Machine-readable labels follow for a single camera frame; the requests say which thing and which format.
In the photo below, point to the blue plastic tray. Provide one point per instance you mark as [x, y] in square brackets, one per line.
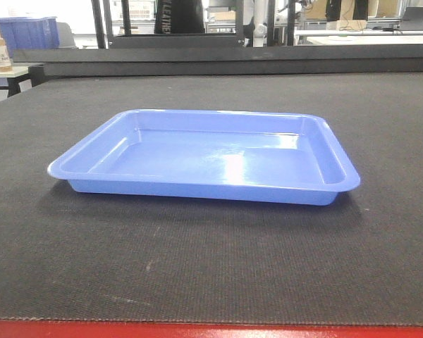
[287, 158]

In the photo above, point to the dark woven table mat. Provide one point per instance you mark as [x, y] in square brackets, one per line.
[358, 261]

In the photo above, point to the cardboard box on table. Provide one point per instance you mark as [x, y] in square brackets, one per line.
[351, 25]

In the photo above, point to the white side table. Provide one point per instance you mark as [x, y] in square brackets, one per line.
[10, 80]

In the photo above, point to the blue storage crate background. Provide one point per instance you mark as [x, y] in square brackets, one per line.
[29, 33]

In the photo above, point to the black metal frame rack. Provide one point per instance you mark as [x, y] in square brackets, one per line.
[180, 24]

